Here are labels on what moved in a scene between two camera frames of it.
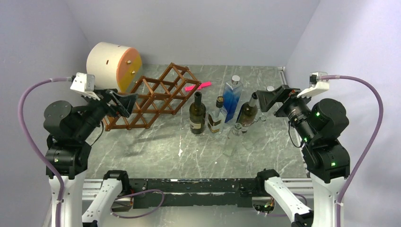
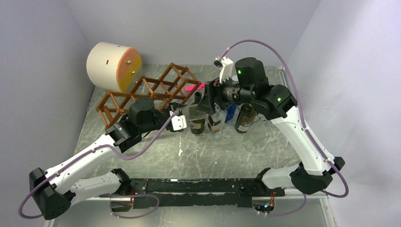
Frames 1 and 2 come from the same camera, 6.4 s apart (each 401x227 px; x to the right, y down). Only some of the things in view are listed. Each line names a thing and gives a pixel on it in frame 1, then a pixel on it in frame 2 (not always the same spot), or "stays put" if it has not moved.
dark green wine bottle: x=197 y=115 stays put
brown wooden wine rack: x=167 y=95 stays put
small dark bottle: x=217 y=117 stays put
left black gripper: x=124 y=109 to x=175 y=106
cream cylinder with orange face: x=114 y=66 stays put
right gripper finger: x=266 y=106 to x=207 y=104
